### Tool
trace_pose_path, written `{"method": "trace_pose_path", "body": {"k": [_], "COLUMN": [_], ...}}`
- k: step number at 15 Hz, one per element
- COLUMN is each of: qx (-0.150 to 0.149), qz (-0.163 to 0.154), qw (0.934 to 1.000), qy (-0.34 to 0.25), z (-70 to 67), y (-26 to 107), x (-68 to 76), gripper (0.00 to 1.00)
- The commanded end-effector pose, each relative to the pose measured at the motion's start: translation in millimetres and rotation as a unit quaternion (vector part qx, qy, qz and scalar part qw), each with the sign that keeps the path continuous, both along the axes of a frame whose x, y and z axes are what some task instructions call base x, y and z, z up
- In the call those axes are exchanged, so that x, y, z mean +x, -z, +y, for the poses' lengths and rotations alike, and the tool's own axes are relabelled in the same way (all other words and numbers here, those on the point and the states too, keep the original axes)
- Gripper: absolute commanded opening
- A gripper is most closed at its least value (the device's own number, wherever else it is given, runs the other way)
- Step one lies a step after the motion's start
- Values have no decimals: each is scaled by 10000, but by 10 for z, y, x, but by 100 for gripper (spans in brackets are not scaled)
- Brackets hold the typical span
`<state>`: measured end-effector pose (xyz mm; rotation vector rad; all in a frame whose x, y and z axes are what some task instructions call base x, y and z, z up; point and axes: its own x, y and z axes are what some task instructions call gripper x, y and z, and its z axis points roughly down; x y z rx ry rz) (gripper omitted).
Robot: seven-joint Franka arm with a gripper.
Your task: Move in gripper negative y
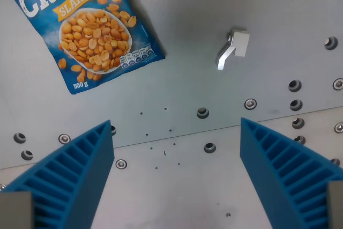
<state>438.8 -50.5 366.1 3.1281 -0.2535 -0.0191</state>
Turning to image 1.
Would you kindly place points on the blue salted peanuts bag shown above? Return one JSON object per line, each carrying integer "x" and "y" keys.
{"x": 88, "y": 30}

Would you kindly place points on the grey recessed bolt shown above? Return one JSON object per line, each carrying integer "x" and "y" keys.
{"x": 202, "y": 112}

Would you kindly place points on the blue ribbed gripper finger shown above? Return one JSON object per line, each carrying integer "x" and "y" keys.
{"x": 270, "y": 164}
{"x": 77, "y": 175}

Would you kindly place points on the silver metal clamp bracket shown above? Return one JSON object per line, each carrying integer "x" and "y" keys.
{"x": 237, "y": 45}

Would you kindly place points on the silver screw with washer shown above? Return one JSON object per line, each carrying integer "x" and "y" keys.
{"x": 64, "y": 138}
{"x": 335, "y": 161}
{"x": 250, "y": 103}
{"x": 121, "y": 163}
{"x": 338, "y": 83}
{"x": 339, "y": 127}
{"x": 2, "y": 186}

